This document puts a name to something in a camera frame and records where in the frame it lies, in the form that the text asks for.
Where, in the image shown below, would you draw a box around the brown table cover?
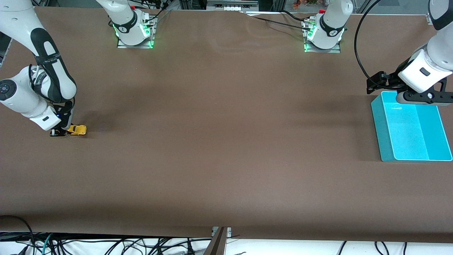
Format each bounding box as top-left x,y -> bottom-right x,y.
0,6 -> 453,243

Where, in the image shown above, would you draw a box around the teal plastic bin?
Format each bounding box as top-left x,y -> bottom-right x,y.
371,91 -> 453,163

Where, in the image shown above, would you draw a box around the white power strip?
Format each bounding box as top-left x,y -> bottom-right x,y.
206,0 -> 259,12

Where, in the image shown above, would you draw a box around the yellow toy beetle car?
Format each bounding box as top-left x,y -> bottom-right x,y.
66,124 -> 87,136

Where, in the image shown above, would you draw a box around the orange background objects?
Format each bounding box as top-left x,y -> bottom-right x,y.
292,0 -> 320,10

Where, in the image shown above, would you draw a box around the tangle of black floor cables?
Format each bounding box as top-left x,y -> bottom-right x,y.
0,232 -> 213,255

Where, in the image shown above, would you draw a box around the small metal corner bracket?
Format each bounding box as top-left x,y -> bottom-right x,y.
211,227 -> 233,238

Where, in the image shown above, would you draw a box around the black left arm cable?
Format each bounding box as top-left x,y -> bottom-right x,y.
354,0 -> 385,84

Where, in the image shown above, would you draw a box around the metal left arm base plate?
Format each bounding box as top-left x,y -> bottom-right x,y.
303,19 -> 342,54

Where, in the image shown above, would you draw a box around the black looped floor cable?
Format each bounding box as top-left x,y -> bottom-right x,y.
0,215 -> 36,255

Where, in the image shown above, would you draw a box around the aluminium table leg profile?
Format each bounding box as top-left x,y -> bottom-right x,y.
203,227 -> 228,255

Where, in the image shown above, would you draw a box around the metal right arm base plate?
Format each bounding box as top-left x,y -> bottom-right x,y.
116,16 -> 155,49

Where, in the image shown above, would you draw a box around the black cable across table edge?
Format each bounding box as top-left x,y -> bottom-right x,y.
240,10 -> 314,32

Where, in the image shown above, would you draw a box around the teal floor cable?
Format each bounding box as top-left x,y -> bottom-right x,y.
41,233 -> 54,255

